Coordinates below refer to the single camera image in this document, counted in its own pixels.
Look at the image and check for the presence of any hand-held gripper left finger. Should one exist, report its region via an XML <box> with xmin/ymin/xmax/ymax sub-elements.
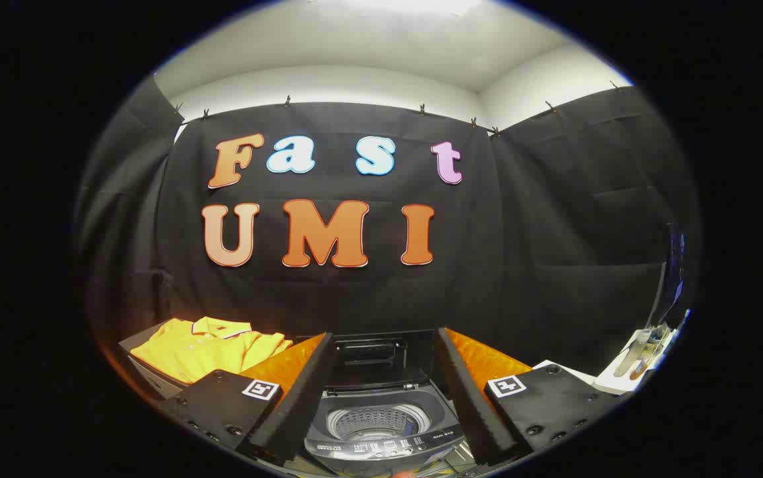
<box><xmin>159</xmin><ymin>332</ymin><xmax>336</xmax><ymax>465</ymax></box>

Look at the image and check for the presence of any grey box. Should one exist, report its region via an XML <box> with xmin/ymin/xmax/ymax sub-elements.
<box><xmin>119</xmin><ymin>325</ymin><xmax>191</xmax><ymax>400</ymax></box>

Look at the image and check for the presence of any black backdrop cloth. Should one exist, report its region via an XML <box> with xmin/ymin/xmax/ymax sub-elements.
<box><xmin>76</xmin><ymin>76</ymin><xmax>701</xmax><ymax>394</ymax></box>

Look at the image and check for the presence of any white flat sheet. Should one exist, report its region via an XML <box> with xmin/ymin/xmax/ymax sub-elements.
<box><xmin>533</xmin><ymin>327</ymin><xmax>691</xmax><ymax>397</ymax></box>

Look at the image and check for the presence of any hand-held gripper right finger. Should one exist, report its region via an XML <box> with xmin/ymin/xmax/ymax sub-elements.
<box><xmin>435</xmin><ymin>327</ymin><xmax>635</xmax><ymax>466</ymax></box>

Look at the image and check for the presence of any dark standing panel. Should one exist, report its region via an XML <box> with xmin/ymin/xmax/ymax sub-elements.
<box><xmin>652</xmin><ymin>224</ymin><xmax>687</xmax><ymax>327</ymax></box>

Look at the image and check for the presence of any clear plastic bottle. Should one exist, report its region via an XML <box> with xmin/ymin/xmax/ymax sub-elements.
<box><xmin>630</xmin><ymin>325</ymin><xmax>673</xmax><ymax>380</ymax></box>

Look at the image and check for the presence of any yellow polo shirt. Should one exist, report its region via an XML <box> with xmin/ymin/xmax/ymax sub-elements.
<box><xmin>130</xmin><ymin>317</ymin><xmax>294</xmax><ymax>385</ymax></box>

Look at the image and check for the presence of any grey washing machine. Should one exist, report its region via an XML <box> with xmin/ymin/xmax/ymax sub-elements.
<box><xmin>303</xmin><ymin>384</ymin><xmax>469</xmax><ymax>476</ymax></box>

